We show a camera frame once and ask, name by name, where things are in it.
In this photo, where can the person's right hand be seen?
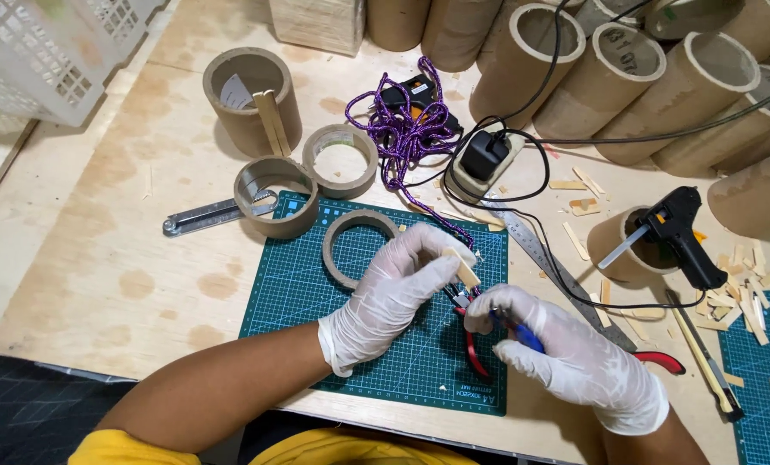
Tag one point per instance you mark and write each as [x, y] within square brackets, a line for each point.
[585, 374]

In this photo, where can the person's left hand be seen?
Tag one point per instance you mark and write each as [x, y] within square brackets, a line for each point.
[385, 303]

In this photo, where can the short wooden stick piece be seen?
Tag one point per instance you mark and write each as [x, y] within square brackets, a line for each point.
[467, 274]

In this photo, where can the green cutting mat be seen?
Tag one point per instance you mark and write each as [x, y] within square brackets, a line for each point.
[756, 387]
[294, 290]

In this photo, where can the cream utility knife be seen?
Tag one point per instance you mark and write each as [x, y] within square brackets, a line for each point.
[705, 355]

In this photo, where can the steel ruler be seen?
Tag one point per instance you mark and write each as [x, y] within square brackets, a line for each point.
[546, 258]

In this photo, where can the clear tape roll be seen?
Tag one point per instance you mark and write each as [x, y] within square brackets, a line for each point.
[340, 187]

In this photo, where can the cardboard tube glue gun stand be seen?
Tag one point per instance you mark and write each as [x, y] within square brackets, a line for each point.
[608, 248]

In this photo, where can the short cardboard tube section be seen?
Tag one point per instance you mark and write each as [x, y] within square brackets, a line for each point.
[275, 223]

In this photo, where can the beige power strip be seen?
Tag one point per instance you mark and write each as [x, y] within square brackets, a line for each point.
[466, 187]

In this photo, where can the black glue gun with stick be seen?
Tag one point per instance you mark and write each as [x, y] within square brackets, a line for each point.
[682, 239]

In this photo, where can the black plug adapter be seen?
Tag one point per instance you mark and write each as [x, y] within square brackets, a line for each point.
[483, 158]

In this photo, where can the scattered wooden stick offcuts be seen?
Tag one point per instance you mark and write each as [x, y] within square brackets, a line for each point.
[743, 290]

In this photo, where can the folding metal ruler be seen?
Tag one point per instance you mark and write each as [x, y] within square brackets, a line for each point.
[204, 216]

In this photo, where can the black glue gun orange trigger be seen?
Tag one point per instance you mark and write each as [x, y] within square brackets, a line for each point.
[417, 87]

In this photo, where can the tall cardboard tube with sticks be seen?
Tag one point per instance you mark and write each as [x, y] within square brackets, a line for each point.
[243, 132]

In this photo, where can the white paper label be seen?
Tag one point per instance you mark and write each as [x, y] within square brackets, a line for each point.
[235, 93]

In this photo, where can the row of long cardboard tubes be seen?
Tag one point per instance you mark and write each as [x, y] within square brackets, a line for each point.
[611, 90]

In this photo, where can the wrapped bundle of wooden sticks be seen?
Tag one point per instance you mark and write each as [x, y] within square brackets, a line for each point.
[317, 26]

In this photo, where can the yellow shirt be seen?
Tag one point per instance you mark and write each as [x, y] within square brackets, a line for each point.
[120, 452]

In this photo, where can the white plastic basket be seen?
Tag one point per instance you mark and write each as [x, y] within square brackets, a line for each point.
[42, 58]

